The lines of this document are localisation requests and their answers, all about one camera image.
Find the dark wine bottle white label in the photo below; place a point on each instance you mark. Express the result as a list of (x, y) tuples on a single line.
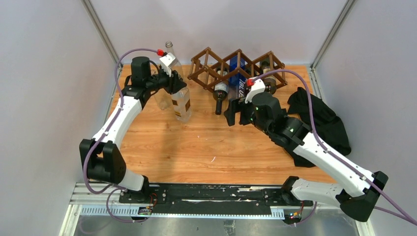
[(220, 93)]

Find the tall clear glass bottle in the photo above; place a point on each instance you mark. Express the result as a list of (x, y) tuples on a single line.
[(162, 99)]

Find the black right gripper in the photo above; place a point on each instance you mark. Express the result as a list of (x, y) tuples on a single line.
[(230, 113)]

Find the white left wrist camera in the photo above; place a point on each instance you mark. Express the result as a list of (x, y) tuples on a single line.
[(166, 64)]

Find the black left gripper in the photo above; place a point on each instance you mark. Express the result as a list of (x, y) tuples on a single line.
[(173, 82)]

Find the clear bottle with dark label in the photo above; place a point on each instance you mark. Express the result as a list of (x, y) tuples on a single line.
[(176, 64)]

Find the black cloth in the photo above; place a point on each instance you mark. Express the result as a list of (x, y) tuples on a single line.
[(329, 126)]

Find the dark wine bottle silver neck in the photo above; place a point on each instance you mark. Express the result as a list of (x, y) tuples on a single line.
[(269, 81)]

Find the clear whisky bottle black label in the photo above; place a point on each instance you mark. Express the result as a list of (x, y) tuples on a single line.
[(181, 104)]

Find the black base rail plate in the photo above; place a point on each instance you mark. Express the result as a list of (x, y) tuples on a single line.
[(218, 200)]

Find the brown wooden wine rack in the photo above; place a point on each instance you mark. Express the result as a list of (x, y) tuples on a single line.
[(208, 69)]

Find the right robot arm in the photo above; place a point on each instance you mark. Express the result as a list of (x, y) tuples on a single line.
[(356, 189)]

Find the blue square bottle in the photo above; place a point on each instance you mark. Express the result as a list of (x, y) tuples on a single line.
[(237, 81)]

